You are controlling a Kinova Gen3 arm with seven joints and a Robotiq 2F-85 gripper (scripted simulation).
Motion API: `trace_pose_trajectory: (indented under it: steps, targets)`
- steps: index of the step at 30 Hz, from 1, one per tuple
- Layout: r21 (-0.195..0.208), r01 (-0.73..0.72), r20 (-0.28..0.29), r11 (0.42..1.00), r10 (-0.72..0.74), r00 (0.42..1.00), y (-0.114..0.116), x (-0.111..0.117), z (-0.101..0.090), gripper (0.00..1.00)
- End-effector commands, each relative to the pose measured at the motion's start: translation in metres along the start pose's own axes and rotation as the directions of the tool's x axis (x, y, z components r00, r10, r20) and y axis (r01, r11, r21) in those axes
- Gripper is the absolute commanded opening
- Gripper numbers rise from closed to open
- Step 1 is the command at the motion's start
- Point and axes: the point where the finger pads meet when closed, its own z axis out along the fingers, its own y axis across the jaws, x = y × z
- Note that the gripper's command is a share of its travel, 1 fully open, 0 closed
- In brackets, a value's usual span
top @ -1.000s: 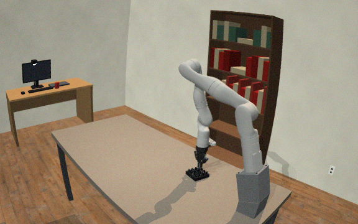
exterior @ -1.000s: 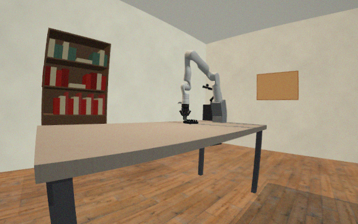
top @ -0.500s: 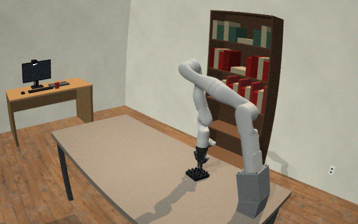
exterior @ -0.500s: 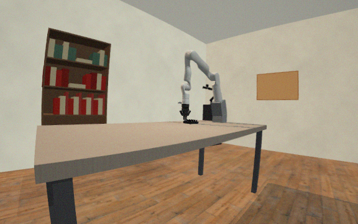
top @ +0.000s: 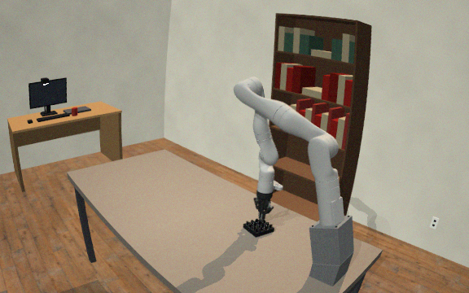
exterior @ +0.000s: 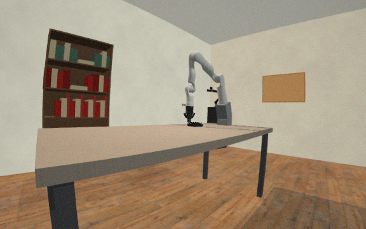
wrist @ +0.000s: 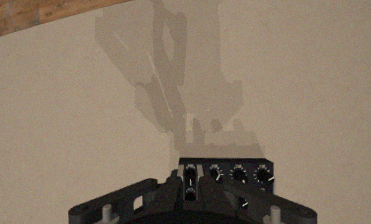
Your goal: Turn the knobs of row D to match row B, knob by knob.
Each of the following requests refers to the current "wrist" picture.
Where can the black knob box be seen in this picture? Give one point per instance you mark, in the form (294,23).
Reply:
(252,171)

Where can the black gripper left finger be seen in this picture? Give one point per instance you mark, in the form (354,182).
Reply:
(115,207)

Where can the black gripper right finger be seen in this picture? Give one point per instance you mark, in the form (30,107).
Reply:
(263,207)

